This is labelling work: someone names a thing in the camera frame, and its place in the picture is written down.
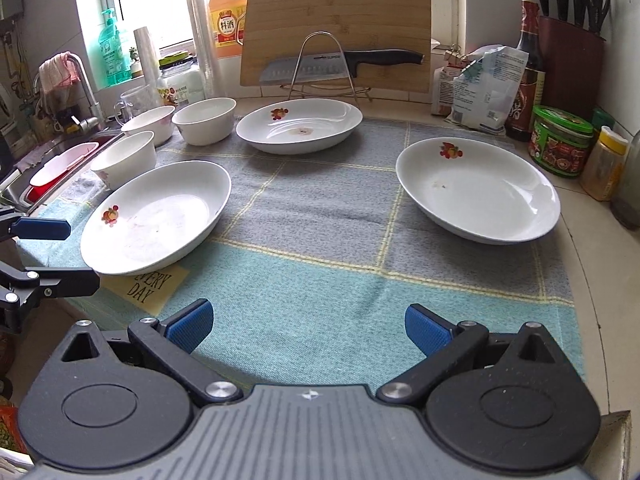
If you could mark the black kitchen scissors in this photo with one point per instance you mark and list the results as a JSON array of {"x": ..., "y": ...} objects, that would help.
[{"x": 597, "y": 10}]

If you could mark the metal faucet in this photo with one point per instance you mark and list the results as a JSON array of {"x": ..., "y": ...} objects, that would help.
[{"x": 85, "y": 90}]

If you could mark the spice jar with yellow lid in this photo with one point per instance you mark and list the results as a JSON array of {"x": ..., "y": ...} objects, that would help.
[{"x": 602, "y": 170}]

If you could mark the dark red knife block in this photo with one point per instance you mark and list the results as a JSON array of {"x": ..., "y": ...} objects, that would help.
[{"x": 570, "y": 70}]

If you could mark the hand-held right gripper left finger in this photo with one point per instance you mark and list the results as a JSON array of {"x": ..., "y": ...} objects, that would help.
[{"x": 190, "y": 327}]

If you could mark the sauce jar with green lid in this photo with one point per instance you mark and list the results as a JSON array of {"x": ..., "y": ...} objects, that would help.
[{"x": 560, "y": 150}]

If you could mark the white bag with orange print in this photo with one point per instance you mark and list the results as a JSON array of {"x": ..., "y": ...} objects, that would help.
[{"x": 442, "y": 90}]

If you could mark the orange cooking wine jug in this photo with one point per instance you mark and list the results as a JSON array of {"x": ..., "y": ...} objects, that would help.
[{"x": 227, "y": 5}]

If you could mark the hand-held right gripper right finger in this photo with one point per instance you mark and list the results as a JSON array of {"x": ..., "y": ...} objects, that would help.
[{"x": 427, "y": 332}]

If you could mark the grey and teal checked towel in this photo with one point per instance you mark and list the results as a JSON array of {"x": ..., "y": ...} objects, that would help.
[{"x": 310, "y": 240}]

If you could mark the red white basin in sink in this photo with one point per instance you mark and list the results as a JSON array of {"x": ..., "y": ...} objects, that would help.
[{"x": 60, "y": 162}]

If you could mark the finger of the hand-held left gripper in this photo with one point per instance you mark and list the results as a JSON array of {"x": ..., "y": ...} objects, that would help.
[
  {"x": 60, "y": 284},
  {"x": 42, "y": 229}
]

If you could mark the white bowl with pink flowers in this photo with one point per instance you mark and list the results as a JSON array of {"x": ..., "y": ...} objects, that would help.
[
  {"x": 125, "y": 160},
  {"x": 204, "y": 122},
  {"x": 150, "y": 122}
]

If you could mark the white bag with blue print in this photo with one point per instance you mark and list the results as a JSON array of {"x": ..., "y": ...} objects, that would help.
[{"x": 480, "y": 95}]

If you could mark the green dish soap bottle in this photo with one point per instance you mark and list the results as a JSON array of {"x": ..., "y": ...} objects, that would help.
[{"x": 112, "y": 55}]

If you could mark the pink cloth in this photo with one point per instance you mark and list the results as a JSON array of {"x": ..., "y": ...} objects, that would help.
[{"x": 55, "y": 72}]

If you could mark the dark soy sauce bottle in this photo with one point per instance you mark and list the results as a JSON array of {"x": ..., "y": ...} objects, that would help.
[{"x": 525, "y": 90}]

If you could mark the bamboo cutting board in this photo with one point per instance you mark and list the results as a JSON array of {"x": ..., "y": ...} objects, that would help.
[{"x": 340, "y": 10}]

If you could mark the tall stack of plastic cups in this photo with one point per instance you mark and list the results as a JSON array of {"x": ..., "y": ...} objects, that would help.
[{"x": 202, "y": 45}]

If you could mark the metal binder clip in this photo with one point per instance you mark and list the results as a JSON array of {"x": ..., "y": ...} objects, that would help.
[{"x": 452, "y": 55}]

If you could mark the glass jar with green lid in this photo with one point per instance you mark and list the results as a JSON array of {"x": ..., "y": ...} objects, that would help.
[{"x": 180, "y": 87}]

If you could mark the bottle with green cap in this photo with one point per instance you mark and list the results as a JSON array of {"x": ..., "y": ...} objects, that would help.
[{"x": 602, "y": 120}]

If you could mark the stainless steel sink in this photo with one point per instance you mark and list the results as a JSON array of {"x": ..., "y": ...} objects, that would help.
[{"x": 15, "y": 182}]

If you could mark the clear glass mug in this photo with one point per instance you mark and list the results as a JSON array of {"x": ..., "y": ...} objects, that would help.
[{"x": 135, "y": 100}]

